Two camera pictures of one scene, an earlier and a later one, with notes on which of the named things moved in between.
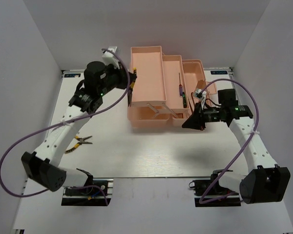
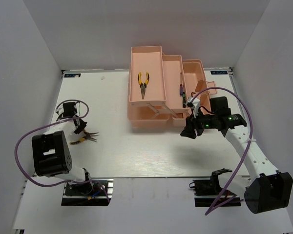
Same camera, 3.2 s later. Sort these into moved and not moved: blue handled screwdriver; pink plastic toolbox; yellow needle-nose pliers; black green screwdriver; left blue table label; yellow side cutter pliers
Moved: yellow needle-nose pliers; yellow side cutter pliers
Not moved: left blue table label; pink plastic toolbox; black green screwdriver; blue handled screwdriver
